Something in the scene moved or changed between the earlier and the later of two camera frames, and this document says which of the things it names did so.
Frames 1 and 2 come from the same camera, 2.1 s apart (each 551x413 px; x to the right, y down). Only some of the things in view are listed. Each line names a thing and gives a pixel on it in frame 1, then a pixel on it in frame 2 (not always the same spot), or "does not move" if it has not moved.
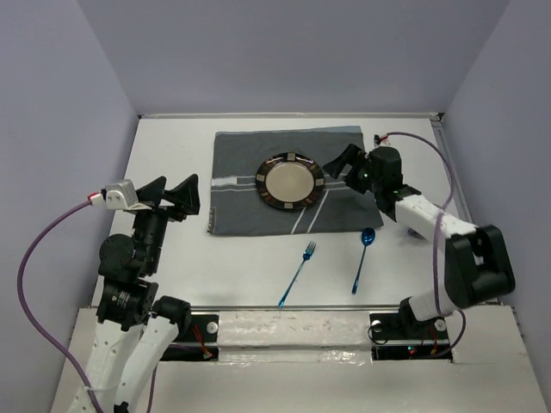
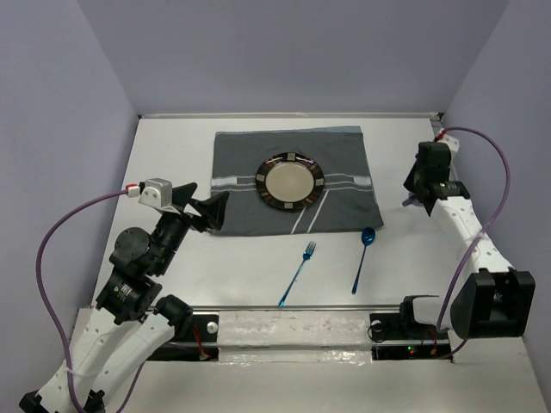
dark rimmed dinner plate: [289, 181] does not move
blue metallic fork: [307, 253] does not move
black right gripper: [352, 155] to [408, 183]
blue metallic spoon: [368, 238] does not move
